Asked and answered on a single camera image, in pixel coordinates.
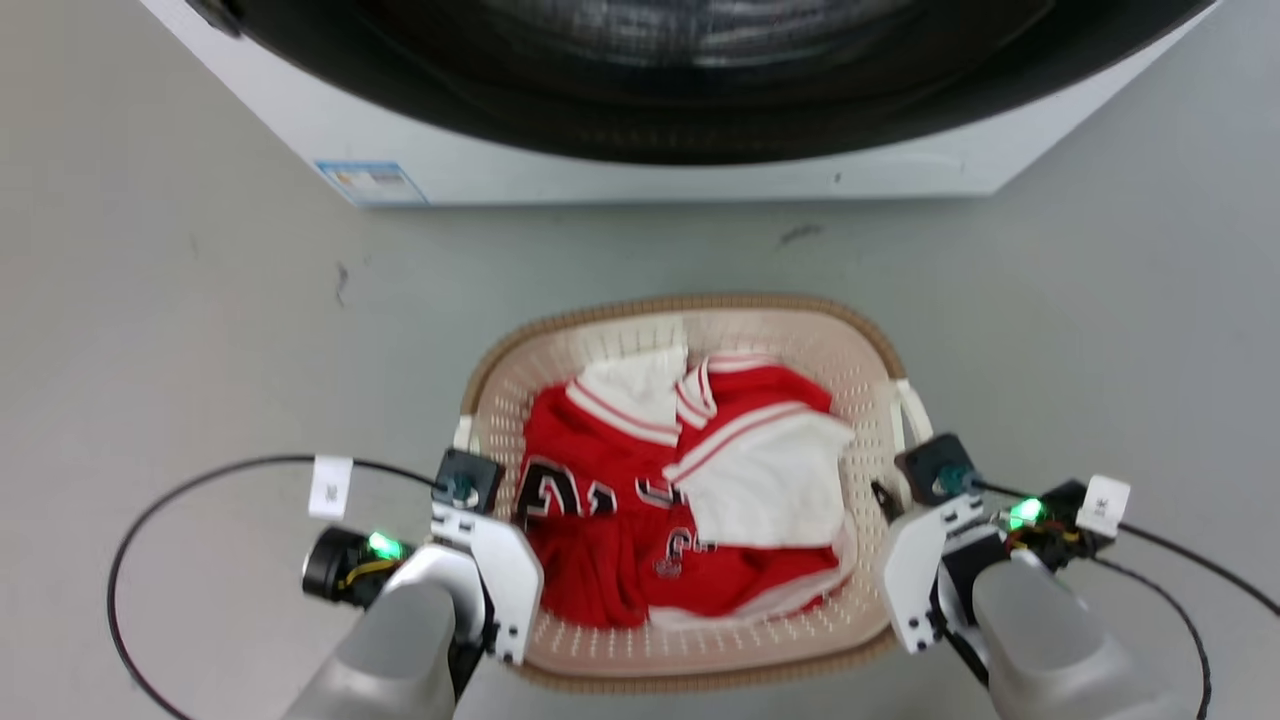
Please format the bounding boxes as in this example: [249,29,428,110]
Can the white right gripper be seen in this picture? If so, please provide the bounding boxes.
[870,481,1003,655]

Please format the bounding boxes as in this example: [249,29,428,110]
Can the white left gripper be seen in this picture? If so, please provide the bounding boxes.
[429,503,546,667]

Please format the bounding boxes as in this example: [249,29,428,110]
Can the beige perforated plastic laundry basket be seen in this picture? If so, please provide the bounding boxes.
[458,293,935,695]

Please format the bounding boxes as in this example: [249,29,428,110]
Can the red jersey with black lettering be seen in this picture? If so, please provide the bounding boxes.
[514,352,843,631]

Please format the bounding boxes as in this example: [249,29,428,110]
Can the white garment with red stripes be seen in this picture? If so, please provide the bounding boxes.
[663,403,857,550]

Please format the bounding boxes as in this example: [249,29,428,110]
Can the white washing machine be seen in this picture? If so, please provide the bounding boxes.
[140,0,1223,209]

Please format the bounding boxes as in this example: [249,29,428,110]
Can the blue white energy label sticker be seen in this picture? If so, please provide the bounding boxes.
[314,159,430,208]

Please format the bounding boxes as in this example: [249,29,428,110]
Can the black washing machine door gasket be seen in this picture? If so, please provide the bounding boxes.
[186,0,1217,167]

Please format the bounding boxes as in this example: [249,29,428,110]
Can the steel washing machine drum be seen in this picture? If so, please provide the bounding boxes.
[480,0,926,69]

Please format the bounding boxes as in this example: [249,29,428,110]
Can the white cable tag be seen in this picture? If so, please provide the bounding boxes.
[1076,475,1133,539]
[308,455,355,520]

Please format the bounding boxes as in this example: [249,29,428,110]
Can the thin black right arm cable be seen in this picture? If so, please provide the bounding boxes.
[972,480,1280,720]

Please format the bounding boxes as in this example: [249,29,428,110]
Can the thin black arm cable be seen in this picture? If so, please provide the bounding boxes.
[106,455,443,720]
[972,480,1280,720]

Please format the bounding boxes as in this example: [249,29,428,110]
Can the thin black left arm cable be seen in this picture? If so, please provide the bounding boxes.
[106,455,443,720]

